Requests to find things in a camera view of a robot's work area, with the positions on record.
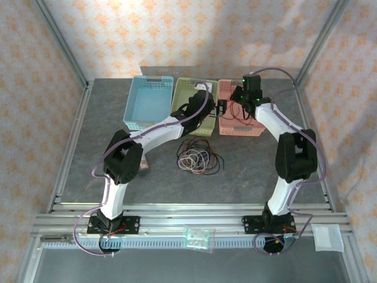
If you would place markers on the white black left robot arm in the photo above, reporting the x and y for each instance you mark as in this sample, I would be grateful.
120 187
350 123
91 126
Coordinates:
113 197

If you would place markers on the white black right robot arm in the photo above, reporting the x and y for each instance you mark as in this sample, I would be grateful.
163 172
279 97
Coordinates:
279 200

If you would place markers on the pink plastic basket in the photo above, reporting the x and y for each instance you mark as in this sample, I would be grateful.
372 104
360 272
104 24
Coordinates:
226 88

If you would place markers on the green plastic basket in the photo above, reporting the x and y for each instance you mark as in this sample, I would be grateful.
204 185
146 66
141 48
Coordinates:
184 88

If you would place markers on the blue plastic basket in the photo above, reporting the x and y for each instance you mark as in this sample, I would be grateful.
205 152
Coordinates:
147 103

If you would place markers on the orange capped pill bottle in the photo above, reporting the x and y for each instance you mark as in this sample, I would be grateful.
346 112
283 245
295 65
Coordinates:
145 166

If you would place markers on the clear plastic bag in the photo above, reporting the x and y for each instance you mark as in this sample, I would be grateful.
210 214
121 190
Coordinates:
197 237

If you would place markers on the white flat packet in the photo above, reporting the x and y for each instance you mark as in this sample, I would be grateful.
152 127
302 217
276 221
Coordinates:
327 238

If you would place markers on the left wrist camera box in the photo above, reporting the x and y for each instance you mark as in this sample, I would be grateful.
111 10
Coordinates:
203 87

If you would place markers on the aluminium corner post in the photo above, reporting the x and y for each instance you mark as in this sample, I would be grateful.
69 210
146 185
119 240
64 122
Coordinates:
62 41
322 41

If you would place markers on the aluminium rail frame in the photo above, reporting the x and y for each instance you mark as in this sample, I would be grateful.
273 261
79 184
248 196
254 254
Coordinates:
191 212

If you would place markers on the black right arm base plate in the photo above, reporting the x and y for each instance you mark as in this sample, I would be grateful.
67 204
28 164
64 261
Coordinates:
250 224

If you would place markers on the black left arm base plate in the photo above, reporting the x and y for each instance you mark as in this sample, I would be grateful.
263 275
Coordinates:
132 224

